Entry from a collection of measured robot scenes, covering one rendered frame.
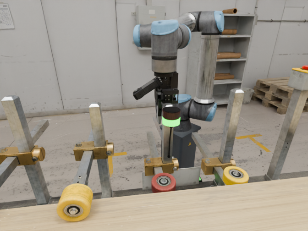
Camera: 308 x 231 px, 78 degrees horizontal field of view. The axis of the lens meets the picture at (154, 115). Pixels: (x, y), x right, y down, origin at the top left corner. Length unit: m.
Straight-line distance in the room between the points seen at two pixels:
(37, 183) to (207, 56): 1.13
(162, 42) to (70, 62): 2.79
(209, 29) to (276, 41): 3.37
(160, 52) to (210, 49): 0.69
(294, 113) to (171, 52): 0.54
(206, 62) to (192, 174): 0.75
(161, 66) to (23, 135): 0.51
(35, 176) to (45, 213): 0.23
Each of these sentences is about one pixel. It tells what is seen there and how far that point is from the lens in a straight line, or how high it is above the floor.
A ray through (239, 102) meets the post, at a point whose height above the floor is 1.11.
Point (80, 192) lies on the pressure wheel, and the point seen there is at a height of 0.98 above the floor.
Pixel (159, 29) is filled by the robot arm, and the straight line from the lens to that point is 0.66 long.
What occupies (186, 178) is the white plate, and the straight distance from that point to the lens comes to 0.91.
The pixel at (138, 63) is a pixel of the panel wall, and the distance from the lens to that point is 3.37.
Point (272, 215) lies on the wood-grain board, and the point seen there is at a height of 0.90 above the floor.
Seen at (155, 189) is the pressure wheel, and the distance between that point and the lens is 0.64.
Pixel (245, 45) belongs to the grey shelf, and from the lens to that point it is 3.75.
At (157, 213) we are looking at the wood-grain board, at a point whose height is 0.90.
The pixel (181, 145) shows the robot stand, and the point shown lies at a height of 0.52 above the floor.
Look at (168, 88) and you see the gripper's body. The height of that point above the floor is 1.15.
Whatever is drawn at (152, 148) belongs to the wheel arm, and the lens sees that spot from 0.87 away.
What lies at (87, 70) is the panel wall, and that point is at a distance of 3.36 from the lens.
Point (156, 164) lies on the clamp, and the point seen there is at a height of 0.87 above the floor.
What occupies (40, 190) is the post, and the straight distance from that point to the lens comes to 0.89.
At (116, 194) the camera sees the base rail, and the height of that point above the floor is 0.70.
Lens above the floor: 1.36
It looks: 25 degrees down
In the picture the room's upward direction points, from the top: straight up
